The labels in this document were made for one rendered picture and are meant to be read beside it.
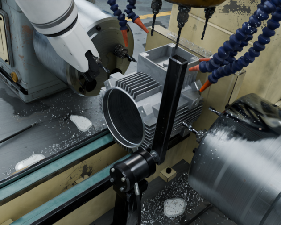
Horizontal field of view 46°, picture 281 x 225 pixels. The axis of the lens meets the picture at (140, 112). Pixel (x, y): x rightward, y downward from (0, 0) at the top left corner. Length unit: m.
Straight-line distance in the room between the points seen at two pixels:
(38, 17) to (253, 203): 0.48
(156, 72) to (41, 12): 0.32
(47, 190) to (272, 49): 0.64
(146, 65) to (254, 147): 0.32
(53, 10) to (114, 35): 0.41
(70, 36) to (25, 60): 0.52
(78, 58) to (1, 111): 0.60
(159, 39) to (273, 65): 0.30
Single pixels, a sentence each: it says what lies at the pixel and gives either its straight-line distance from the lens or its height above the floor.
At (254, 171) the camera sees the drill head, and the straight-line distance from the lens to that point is 0.62.
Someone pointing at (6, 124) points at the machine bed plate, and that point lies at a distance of 1.13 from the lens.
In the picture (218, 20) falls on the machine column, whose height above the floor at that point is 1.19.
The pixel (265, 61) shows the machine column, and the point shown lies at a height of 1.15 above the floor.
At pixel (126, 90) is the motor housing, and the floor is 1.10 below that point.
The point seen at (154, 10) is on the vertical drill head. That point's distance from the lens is 0.77.
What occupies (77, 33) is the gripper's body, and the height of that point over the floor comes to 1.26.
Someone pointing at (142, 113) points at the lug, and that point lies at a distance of 0.73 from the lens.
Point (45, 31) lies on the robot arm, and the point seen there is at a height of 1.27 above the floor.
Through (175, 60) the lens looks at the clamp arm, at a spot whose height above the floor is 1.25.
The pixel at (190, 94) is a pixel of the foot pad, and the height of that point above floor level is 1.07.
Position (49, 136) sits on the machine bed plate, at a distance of 1.07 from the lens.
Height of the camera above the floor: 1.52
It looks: 38 degrees down
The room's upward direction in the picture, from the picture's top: 9 degrees clockwise
